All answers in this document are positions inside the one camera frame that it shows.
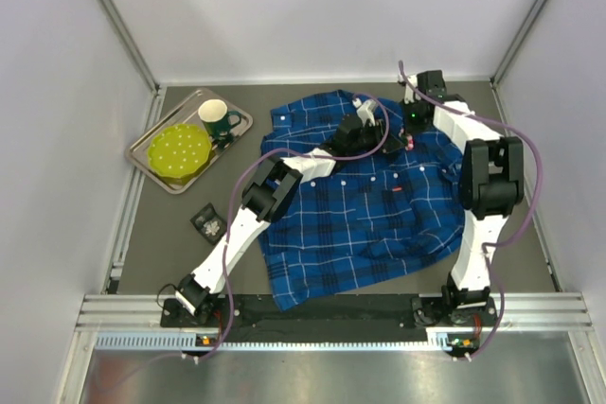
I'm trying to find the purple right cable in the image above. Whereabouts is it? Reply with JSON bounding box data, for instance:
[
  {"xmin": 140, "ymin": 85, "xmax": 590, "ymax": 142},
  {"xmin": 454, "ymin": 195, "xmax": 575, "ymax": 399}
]
[{"xmin": 397, "ymin": 61, "xmax": 544, "ymax": 362}]

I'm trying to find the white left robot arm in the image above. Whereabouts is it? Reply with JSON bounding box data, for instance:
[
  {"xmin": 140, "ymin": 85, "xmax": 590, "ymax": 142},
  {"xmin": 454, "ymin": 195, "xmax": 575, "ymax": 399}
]
[{"xmin": 175, "ymin": 114, "xmax": 406, "ymax": 323}]

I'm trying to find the small black frame box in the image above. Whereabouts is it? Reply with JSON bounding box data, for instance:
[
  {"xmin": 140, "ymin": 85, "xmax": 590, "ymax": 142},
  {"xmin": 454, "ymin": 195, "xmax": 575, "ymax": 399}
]
[{"xmin": 190, "ymin": 203, "xmax": 227, "ymax": 246}]

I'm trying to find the blue plaid shirt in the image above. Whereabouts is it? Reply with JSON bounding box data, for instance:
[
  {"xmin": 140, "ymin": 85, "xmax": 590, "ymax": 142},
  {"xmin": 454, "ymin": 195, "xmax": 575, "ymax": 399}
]
[{"xmin": 259, "ymin": 89, "xmax": 468, "ymax": 313}]

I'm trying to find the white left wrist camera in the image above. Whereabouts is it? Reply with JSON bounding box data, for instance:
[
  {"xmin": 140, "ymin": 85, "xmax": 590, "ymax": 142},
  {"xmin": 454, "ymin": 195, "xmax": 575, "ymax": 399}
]
[{"xmin": 352, "ymin": 97, "xmax": 379, "ymax": 127}]

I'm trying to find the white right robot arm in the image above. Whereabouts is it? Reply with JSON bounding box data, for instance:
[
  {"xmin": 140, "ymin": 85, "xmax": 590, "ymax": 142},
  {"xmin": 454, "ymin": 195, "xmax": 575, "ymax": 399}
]
[{"xmin": 401, "ymin": 70, "xmax": 524, "ymax": 325}]

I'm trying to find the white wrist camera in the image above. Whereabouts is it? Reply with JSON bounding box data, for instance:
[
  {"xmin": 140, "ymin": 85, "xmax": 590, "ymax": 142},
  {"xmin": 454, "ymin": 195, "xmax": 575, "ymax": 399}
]
[
  {"xmin": 352, "ymin": 97, "xmax": 379, "ymax": 127},
  {"xmin": 402, "ymin": 74, "xmax": 419, "ymax": 105}
]

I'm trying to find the yellow-green dotted plate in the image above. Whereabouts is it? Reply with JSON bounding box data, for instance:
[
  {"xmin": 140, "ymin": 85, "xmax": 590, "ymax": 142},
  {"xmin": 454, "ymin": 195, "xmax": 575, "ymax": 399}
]
[{"xmin": 147, "ymin": 123, "xmax": 212, "ymax": 185}]

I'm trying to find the silver maple leaf brooch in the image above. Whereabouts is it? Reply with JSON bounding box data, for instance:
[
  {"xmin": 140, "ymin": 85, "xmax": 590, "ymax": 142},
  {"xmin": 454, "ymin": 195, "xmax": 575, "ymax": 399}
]
[{"xmin": 204, "ymin": 220, "xmax": 222, "ymax": 237}]

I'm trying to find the silver metal tray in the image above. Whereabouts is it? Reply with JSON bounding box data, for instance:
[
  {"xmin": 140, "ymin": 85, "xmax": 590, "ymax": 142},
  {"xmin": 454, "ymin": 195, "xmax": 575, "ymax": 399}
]
[{"xmin": 126, "ymin": 88, "xmax": 253, "ymax": 195}]

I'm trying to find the green mug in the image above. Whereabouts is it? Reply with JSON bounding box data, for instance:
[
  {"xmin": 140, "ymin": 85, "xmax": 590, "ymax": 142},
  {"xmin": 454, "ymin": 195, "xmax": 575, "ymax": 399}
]
[{"xmin": 198, "ymin": 99, "xmax": 242, "ymax": 141}]

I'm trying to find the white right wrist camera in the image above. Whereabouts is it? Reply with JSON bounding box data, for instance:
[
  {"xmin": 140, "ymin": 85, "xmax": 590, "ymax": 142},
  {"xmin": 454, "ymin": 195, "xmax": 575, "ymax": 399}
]
[{"xmin": 402, "ymin": 74, "xmax": 419, "ymax": 105}]

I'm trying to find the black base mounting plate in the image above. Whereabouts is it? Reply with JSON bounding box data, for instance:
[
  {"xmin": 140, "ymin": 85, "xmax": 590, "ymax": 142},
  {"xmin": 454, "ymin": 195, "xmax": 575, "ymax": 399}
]
[{"xmin": 160, "ymin": 294, "xmax": 497, "ymax": 343}]

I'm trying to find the pink flower brooch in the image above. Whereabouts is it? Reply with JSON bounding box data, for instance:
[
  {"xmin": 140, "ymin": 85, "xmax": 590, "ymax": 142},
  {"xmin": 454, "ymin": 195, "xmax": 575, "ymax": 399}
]
[{"xmin": 405, "ymin": 135, "xmax": 415, "ymax": 150}]

